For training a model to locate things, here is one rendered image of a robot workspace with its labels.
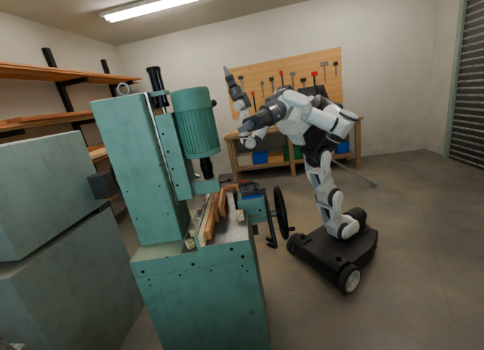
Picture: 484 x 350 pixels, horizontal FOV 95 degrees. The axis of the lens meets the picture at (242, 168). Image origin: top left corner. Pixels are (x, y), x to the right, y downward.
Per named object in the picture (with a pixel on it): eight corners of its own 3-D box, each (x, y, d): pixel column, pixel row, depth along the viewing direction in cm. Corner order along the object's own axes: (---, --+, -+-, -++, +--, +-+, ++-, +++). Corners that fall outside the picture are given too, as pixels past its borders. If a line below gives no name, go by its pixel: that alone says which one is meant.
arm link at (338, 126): (302, 128, 93) (346, 146, 93) (315, 105, 87) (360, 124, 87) (302, 121, 102) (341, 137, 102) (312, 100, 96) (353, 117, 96)
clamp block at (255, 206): (266, 214, 109) (264, 197, 107) (240, 218, 110) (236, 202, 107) (263, 200, 124) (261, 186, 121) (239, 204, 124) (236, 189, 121)
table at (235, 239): (274, 248, 88) (272, 236, 87) (199, 260, 90) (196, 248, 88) (260, 189, 146) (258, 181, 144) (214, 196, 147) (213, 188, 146)
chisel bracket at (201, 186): (221, 194, 113) (217, 178, 110) (194, 198, 114) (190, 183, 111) (222, 188, 120) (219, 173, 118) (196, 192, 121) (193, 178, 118)
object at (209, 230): (211, 239, 92) (209, 230, 91) (207, 240, 92) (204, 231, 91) (222, 184, 151) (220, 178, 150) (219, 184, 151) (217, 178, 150)
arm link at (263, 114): (266, 133, 80) (288, 120, 85) (256, 108, 77) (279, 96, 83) (248, 138, 91) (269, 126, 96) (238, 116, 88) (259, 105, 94)
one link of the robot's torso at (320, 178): (327, 194, 182) (312, 144, 164) (346, 200, 167) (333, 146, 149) (315, 204, 177) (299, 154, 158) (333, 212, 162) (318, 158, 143)
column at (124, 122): (182, 240, 112) (138, 92, 90) (140, 248, 113) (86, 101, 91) (191, 218, 133) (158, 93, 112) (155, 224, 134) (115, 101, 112)
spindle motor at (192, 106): (220, 155, 102) (204, 84, 92) (182, 162, 102) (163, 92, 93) (222, 147, 118) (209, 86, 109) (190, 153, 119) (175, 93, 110)
